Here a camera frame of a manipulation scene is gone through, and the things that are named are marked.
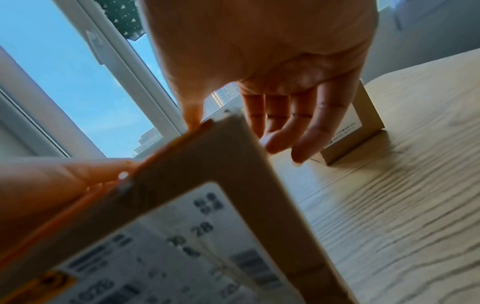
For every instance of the person's right hand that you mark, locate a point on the person's right hand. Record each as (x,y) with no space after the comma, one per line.
(262,44)

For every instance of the person's left hand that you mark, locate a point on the person's left hand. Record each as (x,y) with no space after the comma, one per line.
(41,193)

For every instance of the large labelled cardboard box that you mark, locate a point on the large labelled cardboard box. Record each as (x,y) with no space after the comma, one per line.
(195,213)

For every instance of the high-rise building outside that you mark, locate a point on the high-rise building outside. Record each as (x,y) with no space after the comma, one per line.
(221,98)

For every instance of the small cardboard box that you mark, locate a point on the small cardboard box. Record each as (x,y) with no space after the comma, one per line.
(365,118)

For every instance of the green patterned curtain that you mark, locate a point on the green patterned curtain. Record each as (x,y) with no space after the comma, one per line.
(125,17)

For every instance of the white window frame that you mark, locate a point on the white window frame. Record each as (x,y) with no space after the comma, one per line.
(127,65)

